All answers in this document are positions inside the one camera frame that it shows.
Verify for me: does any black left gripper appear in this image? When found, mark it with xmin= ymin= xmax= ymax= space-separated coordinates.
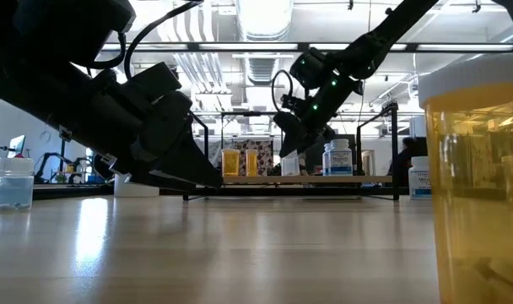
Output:
xmin=60 ymin=73 xmax=224 ymax=192

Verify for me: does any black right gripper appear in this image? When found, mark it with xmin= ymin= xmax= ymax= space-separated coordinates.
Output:
xmin=275 ymin=110 xmax=337 ymax=160

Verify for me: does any small amber pill bottle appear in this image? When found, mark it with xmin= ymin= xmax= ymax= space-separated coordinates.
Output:
xmin=245 ymin=149 xmax=259 ymax=177

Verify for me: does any clear plastic pill bottle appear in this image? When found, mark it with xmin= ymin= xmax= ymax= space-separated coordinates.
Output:
xmin=0 ymin=157 xmax=35 ymax=213

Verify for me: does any large amber pill bottle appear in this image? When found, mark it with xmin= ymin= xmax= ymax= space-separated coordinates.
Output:
xmin=418 ymin=53 xmax=513 ymax=304

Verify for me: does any floral print panel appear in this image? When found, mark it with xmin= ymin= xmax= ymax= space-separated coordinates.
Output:
xmin=234 ymin=138 xmax=275 ymax=177

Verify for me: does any snake plant in white pot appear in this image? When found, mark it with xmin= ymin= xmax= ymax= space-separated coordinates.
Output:
xmin=111 ymin=172 xmax=161 ymax=198

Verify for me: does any person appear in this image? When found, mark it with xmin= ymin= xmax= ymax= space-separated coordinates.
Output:
xmin=386 ymin=137 xmax=419 ymax=177

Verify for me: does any computer monitor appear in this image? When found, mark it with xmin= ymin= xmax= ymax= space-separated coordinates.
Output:
xmin=6 ymin=134 xmax=27 ymax=160

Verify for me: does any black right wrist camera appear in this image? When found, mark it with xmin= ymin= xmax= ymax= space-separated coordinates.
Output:
xmin=280 ymin=93 xmax=309 ymax=114

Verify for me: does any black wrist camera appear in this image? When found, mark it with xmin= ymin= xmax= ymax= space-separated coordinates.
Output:
xmin=127 ymin=62 xmax=185 ymax=106
xmin=280 ymin=93 xmax=309 ymax=114

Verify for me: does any wooden shelf with black frame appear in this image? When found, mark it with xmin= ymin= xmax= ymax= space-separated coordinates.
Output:
xmin=182 ymin=102 xmax=401 ymax=202

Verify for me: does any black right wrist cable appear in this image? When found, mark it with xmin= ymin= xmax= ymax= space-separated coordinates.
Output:
xmin=271 ymin=69 xmax=294 ymax=114

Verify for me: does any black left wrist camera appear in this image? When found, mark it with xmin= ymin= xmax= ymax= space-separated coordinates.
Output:
xmin=127 ymin=62 xmax=185 ymax=106

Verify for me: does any black aluminium rig frame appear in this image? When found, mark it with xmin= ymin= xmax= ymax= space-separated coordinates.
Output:
xmin=0 ymin=183 xmax=412 ymax=204

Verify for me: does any silver ceiling air duct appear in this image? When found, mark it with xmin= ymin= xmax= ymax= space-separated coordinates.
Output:
xmin=234 ymin=0 xmax=294 ymax=88

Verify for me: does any black overhead frame bar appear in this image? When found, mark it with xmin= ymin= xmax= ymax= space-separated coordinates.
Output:
xmin=98 ymin=41 xmax=513 ymax=54

